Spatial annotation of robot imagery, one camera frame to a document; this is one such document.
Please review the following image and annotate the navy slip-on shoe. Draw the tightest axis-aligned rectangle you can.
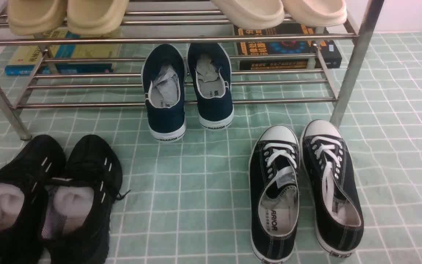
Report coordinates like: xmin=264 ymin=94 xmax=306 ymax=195
xmin=141 ymin=44 xmax=187 ymax=142
xmin=186 ymin=43 xmax=234 ymax=130

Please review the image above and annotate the stainless steel shoe rack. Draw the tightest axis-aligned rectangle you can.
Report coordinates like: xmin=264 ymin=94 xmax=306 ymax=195
xmin=0 ymin=0 xmax=384 ymax=141

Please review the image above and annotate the black canvas lace-up left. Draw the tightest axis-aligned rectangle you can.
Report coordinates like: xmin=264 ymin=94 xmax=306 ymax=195
xmin=248 ymin=125 xmax=300 ymax=264

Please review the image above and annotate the black canvas lace-up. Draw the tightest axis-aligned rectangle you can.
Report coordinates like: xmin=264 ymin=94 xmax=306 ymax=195
xmin=248 ymin=125 xmax=300 ymax=264
xmin=299 ymin=119 xmax=364 ymax=259

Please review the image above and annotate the black orange book stack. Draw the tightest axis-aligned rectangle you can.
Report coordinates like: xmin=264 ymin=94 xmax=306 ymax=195
xmin=233 ymin=23 xmax=342 ymax=71

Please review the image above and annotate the cream slipper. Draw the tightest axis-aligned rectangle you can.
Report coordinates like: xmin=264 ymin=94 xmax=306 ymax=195
xmin=211 ymin=0 xmax=285 ymax=30
xmin=281 ymin=0 xmax=347 ymax=27

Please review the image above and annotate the black canvas lace-up right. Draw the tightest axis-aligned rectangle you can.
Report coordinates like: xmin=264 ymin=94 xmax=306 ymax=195
xmin=299 ymin=119 xmax=364 ymax=259

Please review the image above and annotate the yellow blue book stack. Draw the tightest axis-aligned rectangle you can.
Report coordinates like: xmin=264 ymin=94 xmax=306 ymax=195
xmin=5 ymin=28 xmax=122 ymax=76

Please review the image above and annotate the cream slipper far right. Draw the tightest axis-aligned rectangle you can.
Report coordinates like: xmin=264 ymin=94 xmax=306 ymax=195
xmin=281 ymin=0 xmax=347 ymax=27

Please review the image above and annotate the black mesh sneaker right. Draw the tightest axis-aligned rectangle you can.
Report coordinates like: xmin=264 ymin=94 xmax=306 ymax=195
xmin=39 ymin=134 xmax=125 ymax=264

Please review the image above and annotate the black mesh sneaker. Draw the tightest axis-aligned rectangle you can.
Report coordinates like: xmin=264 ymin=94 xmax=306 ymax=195
xmin=39 ymin=134 xmax=125 ymax=264
xmin=0 ymin=134 xmax=66 ymax=264

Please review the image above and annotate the beige slipper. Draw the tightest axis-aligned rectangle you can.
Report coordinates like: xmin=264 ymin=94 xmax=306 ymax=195
xmin=5 ymin=0 xmax=67 ymax=36
xmin=67 ymin=0 xmax=129 ymax=35

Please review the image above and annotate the black mesh sneaker left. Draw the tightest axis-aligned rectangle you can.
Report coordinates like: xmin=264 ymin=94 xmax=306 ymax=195
xmin=0 ymin=134 xmax=66 ymax=264

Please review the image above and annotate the beige slipper far left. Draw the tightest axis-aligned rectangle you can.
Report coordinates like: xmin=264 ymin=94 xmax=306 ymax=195
xmin=5 ymin=0 xmax=67 ymax=36

